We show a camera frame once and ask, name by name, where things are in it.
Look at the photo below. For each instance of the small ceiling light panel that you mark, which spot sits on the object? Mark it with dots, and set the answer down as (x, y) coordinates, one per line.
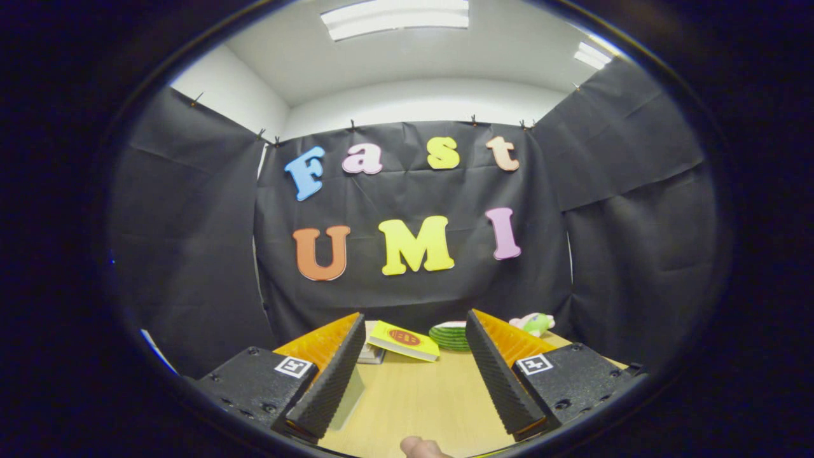
(593, 56)

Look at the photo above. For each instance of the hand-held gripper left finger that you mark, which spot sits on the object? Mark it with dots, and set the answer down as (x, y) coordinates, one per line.
(331, 381)

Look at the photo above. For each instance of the yellow book with red seal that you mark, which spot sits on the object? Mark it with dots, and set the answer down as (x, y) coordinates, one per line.
(407, 338)

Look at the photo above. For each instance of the cream fabric storage box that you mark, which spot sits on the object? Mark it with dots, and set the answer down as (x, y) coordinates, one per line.
(350, 401)

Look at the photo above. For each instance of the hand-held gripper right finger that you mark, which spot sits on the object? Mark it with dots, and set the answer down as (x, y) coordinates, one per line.
(502, 381)

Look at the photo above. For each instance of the large ceiling light panel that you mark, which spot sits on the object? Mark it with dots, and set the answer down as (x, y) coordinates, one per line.
(394, 18)

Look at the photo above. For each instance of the watermelon slice plush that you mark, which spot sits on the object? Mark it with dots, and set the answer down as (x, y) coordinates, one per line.
(450, 336)

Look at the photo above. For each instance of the white book with blue spine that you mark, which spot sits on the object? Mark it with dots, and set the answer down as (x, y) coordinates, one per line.
(372, 355)

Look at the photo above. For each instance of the pink and green plush toy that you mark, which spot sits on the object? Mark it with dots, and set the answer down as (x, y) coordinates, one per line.
(536, 323)

